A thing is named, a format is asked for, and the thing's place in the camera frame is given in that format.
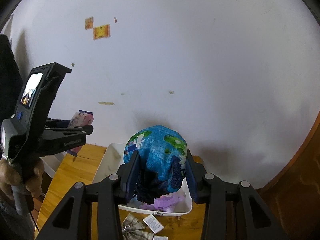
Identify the white text-printed box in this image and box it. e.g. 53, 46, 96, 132
153, 235, 168, 240

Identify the black hanging jacket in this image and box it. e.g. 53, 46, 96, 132
0, 34, 23, 123

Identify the pink wet wipes pack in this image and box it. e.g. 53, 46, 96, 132
67, 109, 94, 156

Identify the blue floral drawstring pouch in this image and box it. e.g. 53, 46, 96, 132
123, 125, 188, 204

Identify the white green small carton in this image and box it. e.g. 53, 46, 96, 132
143, 215, 164, 234

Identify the person's left hand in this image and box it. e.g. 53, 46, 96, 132
1, 159, 44, 204

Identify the purple bunny plush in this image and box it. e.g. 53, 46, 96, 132
139, 192, 185, 213

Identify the white plastic storage bin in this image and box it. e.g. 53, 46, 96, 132
92, 143, 193, 217

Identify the grey plaid fabric bow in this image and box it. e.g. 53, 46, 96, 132
122, 213, 154, 240

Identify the brown wooden door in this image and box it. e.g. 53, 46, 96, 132
258, 116, 320, 239

